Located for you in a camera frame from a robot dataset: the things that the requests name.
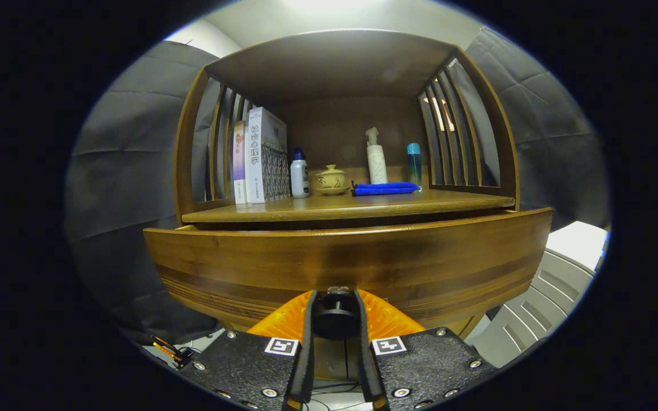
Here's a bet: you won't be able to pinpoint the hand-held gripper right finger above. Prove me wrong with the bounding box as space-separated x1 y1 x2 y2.
354 288 498 411

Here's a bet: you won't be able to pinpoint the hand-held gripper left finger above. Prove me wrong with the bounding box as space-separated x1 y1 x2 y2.
178 289 316 411

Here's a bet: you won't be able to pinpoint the wooden drawer with black knob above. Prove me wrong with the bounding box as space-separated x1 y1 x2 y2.
142 207 554 343

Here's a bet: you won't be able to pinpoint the wooden countertop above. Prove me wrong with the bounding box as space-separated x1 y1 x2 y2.
180 188 516 224

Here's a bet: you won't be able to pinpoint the white filing cabinet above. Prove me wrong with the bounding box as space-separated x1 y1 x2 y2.
469 221 609 369

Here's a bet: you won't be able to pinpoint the wooden cabinet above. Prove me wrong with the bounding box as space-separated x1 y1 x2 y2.
172 29 521 383

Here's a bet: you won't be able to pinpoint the blue folded cloth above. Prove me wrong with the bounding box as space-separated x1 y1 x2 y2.
352 182 419 197

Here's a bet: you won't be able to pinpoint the white bottle with blue cap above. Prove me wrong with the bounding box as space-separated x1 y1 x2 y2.
290 148 310 199

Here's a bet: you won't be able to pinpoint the yellow lidded teacup with saucer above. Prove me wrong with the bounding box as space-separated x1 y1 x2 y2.
314 164 351 196

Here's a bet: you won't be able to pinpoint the white pump bottle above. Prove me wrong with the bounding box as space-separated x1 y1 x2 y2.
366 127 388 185

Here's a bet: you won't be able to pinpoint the thick white book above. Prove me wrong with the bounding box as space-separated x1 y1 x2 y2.
244 107 288 204

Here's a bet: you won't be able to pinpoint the thin purple book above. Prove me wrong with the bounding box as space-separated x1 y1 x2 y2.
232 120 248 205

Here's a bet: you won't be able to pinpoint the clear blue bottle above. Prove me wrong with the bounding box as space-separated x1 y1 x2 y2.
407 143 423 189

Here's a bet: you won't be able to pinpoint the black backdrop cloth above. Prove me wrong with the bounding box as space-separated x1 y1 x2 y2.
63 26 612 346

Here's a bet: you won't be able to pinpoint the black floor cables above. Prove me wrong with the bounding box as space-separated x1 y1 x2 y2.
306 381 372 411

